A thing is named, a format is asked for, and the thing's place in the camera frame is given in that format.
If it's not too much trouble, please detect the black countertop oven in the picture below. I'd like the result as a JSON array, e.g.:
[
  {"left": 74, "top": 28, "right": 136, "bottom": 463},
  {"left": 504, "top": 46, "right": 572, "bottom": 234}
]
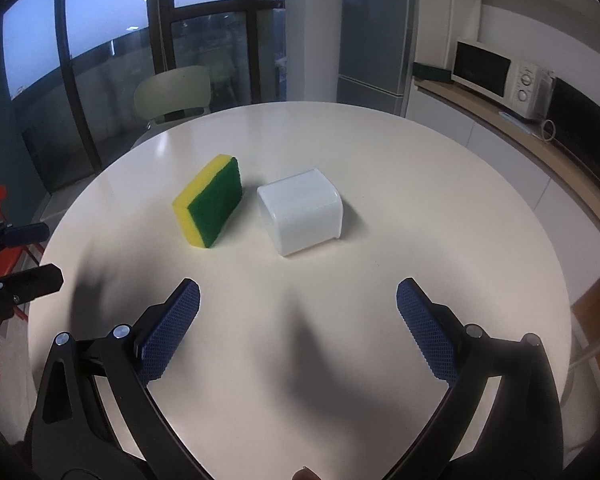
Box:
[{"left": 547, "top": 77, "right": 600, "bottom": 187}]

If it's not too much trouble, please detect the black window frame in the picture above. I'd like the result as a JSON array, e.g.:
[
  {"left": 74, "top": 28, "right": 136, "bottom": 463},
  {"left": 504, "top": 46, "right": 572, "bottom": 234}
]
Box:
[{"left": 0, "top": 0, "right": 288, "bottom": 196}]

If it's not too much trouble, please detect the white microwave oven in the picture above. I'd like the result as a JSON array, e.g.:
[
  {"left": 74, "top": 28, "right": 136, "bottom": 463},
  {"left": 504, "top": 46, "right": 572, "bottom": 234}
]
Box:
[{"left": 451, "top": 38, "right": 553, "bottom": 121}]

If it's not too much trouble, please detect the grey refrigerator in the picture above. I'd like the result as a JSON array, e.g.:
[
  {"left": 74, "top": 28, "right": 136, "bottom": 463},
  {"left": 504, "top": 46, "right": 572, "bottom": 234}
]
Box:
[{"left": 337, "top": 0, "right": 419, "bottom": 117}]

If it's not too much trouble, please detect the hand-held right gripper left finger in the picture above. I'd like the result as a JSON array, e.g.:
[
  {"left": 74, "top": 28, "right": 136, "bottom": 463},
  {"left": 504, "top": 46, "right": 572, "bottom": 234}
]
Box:
[{"left": 25, "top": 277, "right": 203, "bottom": 480}]

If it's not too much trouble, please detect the wooden kitchen counter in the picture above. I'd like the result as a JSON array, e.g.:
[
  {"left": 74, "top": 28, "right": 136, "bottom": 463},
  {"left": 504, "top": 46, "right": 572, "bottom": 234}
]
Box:
[{"left": 412, "top": 75, "right": 600, "bottom": 252}]

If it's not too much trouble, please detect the yellow and green sponge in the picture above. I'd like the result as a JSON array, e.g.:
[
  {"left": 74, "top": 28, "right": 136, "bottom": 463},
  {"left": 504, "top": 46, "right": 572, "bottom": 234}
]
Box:
[{"left": 172, "top": 154, "right": 244, "bottom": 250}]

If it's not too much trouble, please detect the white plastic container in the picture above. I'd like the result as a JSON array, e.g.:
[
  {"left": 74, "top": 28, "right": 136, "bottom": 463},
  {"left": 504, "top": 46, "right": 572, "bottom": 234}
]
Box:
[{"left": 256, "top": 167, "right": 344, "bottom": 257}]

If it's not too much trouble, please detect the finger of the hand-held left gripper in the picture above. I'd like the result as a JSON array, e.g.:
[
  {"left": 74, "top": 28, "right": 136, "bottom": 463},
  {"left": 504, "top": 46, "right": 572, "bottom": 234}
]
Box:
[
  {"left": 0, "top": 222, "right": 50, "bottom": 263},
  {"left": 0, "top": 262, "right": 63, "bottom": 307}
]

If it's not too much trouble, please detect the pale green chair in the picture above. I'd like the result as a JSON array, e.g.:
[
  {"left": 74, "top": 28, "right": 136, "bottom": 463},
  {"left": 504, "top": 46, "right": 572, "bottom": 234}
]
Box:
[{"left": 130, "top": 65, "right": 213, "bottom": 151}]

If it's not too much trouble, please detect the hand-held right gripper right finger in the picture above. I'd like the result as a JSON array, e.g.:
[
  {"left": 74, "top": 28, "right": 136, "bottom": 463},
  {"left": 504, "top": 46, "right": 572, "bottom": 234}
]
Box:
[{"left": 380, "top": 277, "right": 564, "bottom": 480}]

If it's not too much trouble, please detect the round white table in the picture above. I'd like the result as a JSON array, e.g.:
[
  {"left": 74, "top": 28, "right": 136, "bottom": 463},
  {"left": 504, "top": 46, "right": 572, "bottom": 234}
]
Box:
[{"left": 27, "top": 101, "right": 576, "bottom": 480}]

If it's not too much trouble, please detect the dark green box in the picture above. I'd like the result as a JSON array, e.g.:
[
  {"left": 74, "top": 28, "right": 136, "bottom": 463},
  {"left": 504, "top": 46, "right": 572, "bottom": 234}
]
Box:
[{"left": 412, "top": 61, "right": 452, "bottom": 84}]

